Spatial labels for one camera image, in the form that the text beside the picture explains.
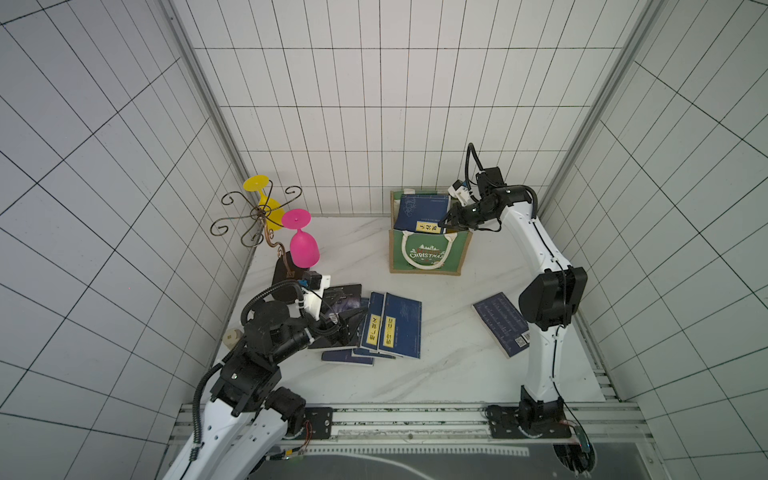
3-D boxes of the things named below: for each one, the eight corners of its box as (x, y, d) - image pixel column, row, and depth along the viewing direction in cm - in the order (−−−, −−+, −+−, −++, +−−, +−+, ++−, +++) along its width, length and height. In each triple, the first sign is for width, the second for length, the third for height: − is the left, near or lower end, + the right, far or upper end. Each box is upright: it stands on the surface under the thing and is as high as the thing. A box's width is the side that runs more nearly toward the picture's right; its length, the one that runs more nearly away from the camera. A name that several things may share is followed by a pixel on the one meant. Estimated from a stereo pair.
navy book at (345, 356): (322, 362, 85) (320, 358, 82) (325, 351, 87) (322, 347, 84) (373, 367, 84) (372, 363, 81) (374, 356, 86) (373, 351, 83)
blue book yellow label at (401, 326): (378, 353, 86) (378, 349, 83) (385, 297, 97) (385, 292, 95) (419, 358, 85) (420, 354, 82) (421, 301, 96) (422, 296, 94)
